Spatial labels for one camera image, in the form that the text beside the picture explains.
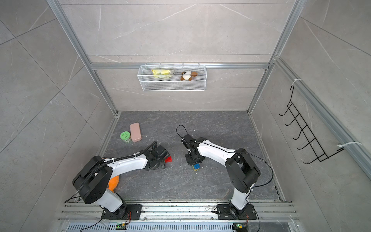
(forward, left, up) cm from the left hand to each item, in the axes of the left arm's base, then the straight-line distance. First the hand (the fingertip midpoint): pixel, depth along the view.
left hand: (160, 162), depth 91 cm
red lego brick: (+1, -5, +1) cm, 5 cm away
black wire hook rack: (-12, -74, +30) cm, 81 cm away
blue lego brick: (-6, -23, +7) cm, 25 cm away
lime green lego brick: (-6, -21, +4) cm, 22 cm away
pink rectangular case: (+22, +20, +1) cm, 30 cm away
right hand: (-1, -21, +2) cm, 21 cm away
